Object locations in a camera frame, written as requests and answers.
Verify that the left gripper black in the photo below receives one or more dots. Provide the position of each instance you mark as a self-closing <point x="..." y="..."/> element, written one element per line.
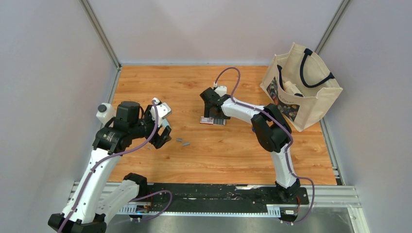
<point x="158" y="141"/>

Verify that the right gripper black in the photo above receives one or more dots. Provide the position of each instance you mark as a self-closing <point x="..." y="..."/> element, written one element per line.
<point x="208" y="113"/>

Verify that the red white staple box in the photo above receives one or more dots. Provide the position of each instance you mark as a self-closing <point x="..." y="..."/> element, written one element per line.
<point x="212" y="121"/>

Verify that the light blue small stapler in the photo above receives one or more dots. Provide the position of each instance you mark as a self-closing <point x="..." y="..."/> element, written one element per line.
<point x="165" y="123"/>

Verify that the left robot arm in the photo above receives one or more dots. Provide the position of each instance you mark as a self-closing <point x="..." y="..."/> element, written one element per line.
<point x="86" y="211"/>

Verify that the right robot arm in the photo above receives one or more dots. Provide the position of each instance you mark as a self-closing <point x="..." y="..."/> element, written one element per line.
<point x="272" y="131"/>

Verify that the white bottle black cap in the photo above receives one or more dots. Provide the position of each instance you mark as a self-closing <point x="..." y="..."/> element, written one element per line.
<point x="105" y="112"/>

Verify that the white item inside bag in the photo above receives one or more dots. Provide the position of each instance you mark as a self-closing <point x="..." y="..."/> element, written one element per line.
<point x="292" y="89"/>

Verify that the canvas tote bag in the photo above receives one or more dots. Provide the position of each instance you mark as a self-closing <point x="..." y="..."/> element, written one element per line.
<point x="309" y="73"/>

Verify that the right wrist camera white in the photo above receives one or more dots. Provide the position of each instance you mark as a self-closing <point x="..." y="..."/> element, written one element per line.
<point x="221" y="90"/>

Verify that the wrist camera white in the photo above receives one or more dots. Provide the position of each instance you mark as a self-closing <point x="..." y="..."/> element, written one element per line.
<point x="160" y="110"/>
<point x="221" y="90"/>

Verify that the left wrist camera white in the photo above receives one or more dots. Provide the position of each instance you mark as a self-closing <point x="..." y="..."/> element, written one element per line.
<point x="160" y="110"/>

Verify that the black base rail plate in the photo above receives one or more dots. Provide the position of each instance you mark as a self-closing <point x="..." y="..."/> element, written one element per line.
<point x="217" y="198"/>

